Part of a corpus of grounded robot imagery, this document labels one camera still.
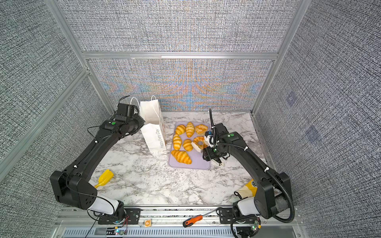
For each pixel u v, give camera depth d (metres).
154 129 0.81
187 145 0.95
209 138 0.75
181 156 0.90
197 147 0.82
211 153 0.72
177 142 0.99
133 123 0.71
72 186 0.40
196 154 0.92
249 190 0.80
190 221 0.70
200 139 1.00
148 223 0.71
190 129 1.03
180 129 1.03
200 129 1.04
